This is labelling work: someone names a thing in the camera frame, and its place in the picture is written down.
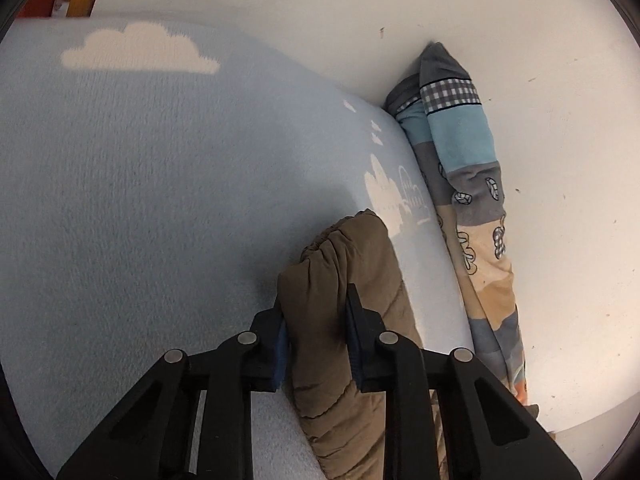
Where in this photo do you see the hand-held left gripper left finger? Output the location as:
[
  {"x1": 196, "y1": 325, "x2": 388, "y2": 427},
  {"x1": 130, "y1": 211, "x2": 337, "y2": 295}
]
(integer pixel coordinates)
[{"x1": 56, "y1": 296, "x2": 292, "y2": 480}]

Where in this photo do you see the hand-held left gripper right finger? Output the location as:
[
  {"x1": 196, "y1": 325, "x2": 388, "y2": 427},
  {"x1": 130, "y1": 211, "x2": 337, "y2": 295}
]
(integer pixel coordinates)
[{"x1": 345, "y1": 283, "x2": 584, "y2": 480}]

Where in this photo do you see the brown puffer jacket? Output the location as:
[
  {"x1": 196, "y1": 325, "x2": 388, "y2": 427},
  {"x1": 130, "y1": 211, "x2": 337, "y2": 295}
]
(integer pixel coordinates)
[{"x1": 276, "y1": 208, "x2": 442, "y2": 480}]

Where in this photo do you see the patchwork fleece blanket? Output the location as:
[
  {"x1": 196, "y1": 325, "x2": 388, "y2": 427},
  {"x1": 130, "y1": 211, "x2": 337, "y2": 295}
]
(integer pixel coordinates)
[{"x1": 384, "y1": 41, "x2": 540, "y2": 417}]

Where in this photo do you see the light blue cloud-print bed sheet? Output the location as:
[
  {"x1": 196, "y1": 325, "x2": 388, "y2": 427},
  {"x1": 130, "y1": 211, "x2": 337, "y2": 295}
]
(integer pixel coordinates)
[{"x1": 0, "y1": 15, "x2": 476, "y2": 480}]

